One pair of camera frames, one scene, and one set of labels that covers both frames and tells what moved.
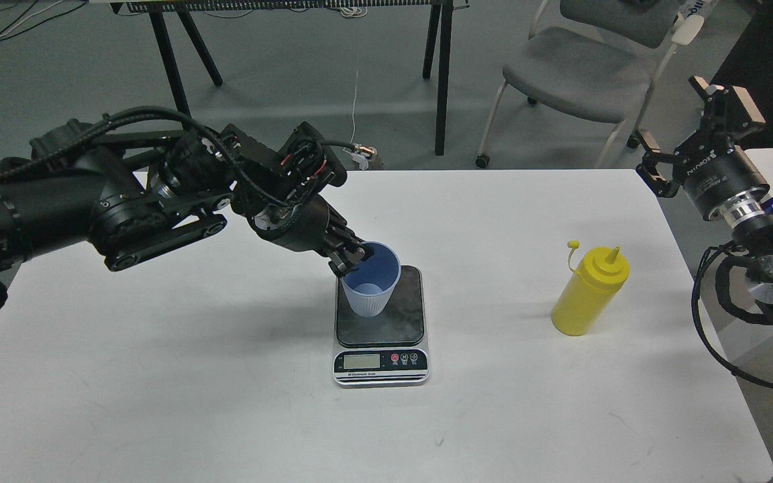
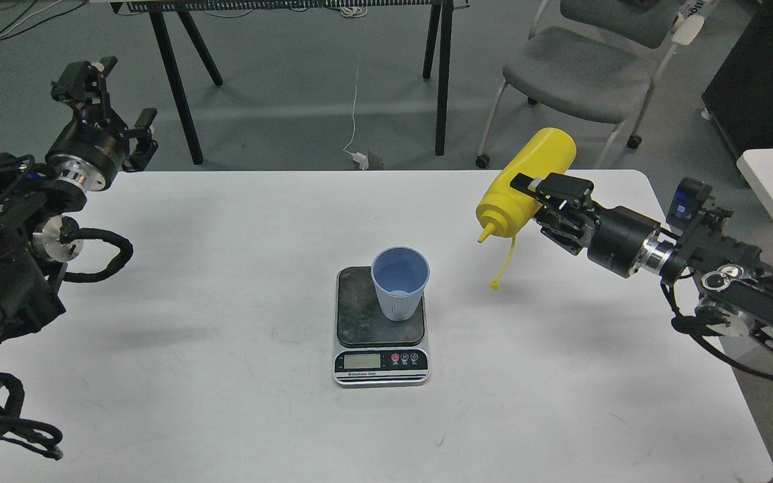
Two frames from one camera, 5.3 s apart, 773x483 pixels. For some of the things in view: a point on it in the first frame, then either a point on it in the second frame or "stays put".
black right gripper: [715, 171] → [614, 240]
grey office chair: [602, 62] stays put
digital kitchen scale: [384, 351] stays put
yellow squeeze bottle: [600, 278] → [505, 208]
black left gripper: [313, 224] → [88, 153]
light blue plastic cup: [370, 287] → [400, 275]
